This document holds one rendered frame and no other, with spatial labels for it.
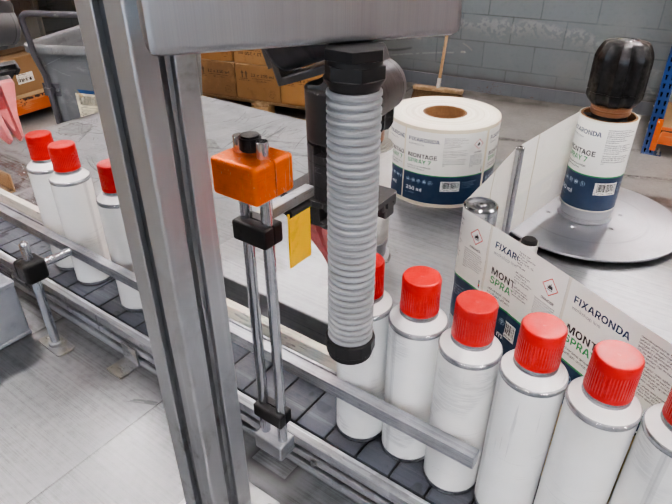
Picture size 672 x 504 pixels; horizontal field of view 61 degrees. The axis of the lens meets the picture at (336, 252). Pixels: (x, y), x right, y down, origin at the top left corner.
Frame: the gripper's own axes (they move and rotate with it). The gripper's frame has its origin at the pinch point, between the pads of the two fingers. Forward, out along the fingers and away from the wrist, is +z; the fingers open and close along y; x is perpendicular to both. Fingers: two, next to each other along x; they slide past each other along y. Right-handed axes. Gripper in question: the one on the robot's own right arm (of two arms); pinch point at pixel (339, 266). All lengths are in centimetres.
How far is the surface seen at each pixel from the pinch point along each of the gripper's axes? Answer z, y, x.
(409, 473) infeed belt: 13.3, -14.6, 9.6
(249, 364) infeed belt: 13.2, 8.4, 7.1
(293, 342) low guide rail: 10.5, 4.4, 3.4
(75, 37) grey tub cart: 27, 259, -133
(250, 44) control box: -27.8, -9.0, 20.0
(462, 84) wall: 105, 161, -413
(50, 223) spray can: 4.9, 44.7, 7.7
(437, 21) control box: -28.1, -15.1, 11.7
